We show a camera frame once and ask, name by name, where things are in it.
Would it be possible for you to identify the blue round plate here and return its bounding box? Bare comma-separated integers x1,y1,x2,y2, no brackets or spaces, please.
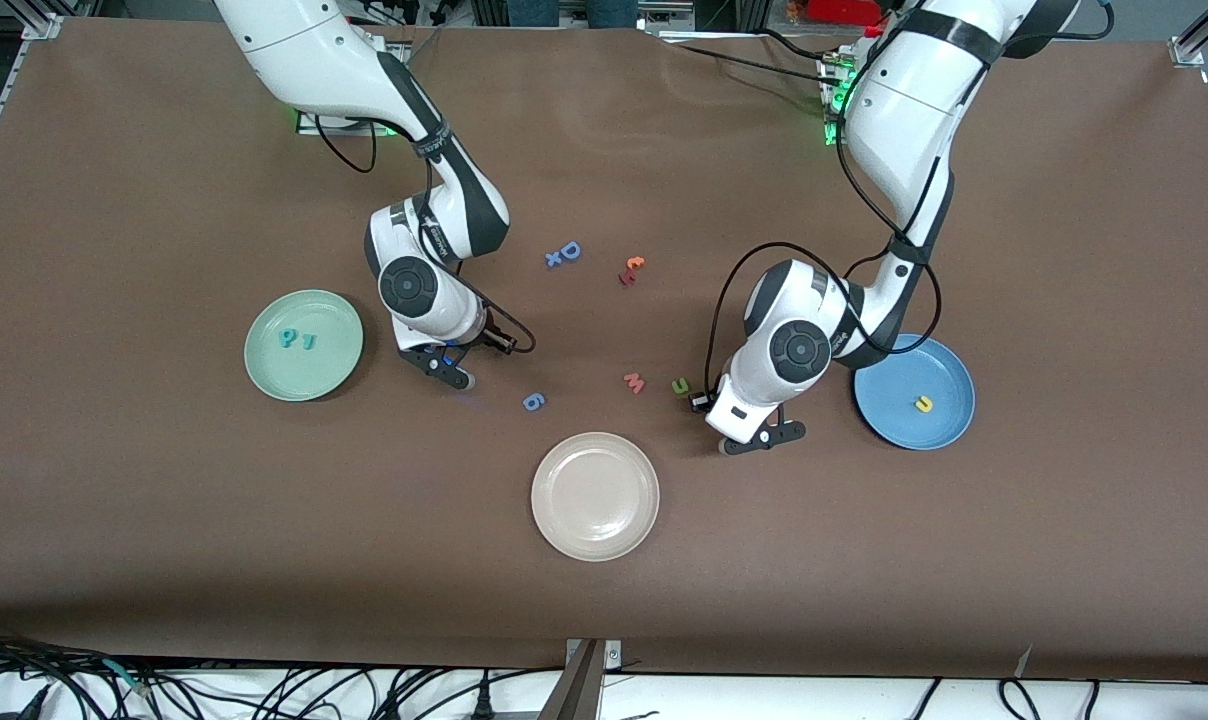
853,333,977,451

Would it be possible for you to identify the red box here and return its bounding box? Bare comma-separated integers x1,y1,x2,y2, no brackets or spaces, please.
806,0,895,26

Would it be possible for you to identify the black looped floor cable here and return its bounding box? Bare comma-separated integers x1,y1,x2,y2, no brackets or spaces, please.
997,678,1043,720

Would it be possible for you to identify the beige round plate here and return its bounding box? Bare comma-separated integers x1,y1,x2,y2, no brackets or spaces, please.
530,431,661,563

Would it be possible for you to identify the black table cable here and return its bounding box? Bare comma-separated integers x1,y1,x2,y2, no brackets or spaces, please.
759,28,835,61
659,38,830,79

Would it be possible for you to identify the aluminium camera post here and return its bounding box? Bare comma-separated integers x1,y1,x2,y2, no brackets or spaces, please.
539,638,625,720

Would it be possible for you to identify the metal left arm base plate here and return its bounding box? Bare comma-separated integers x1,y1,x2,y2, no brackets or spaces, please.
819,50,865,149

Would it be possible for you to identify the green round plate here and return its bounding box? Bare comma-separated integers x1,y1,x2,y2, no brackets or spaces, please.
243,289,365,403

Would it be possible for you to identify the teal tipped cable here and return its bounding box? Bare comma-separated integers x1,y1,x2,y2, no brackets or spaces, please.
99,655,155,698

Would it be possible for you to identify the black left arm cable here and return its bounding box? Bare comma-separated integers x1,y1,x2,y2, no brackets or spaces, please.
706,0,945,396

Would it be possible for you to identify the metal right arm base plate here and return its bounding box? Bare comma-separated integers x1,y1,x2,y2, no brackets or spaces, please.
297,105,407,136

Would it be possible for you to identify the aluminium frame profile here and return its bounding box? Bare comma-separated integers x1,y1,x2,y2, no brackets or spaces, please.
1169,0,1208,69
0,0,65,196

